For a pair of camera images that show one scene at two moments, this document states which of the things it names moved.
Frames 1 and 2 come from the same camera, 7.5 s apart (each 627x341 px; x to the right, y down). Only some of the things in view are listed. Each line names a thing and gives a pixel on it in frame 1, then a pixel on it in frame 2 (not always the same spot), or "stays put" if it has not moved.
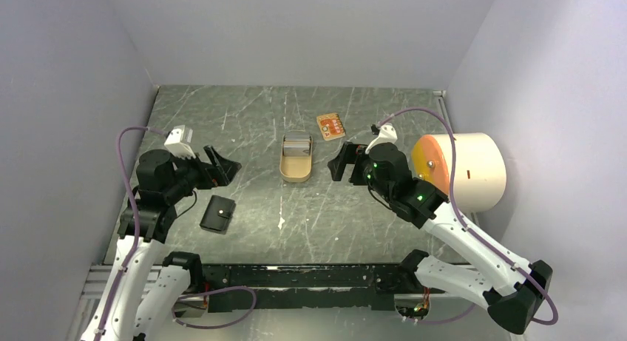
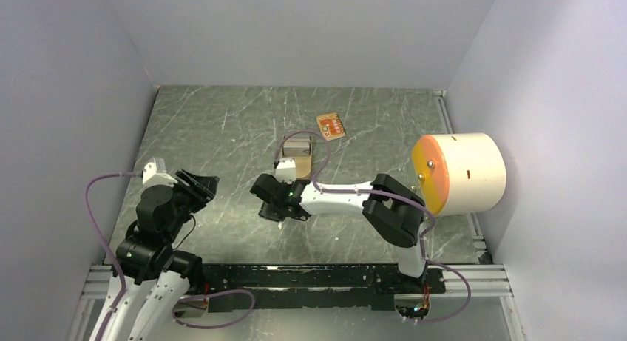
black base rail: [369, 287] stays put
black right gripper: [350, 153] -> [276, 210]
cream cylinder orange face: [480, 168] stays put
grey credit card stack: [296, 145] stays put
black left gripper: [225, 169] -> [206, 185]
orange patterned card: [330, 126] stays put
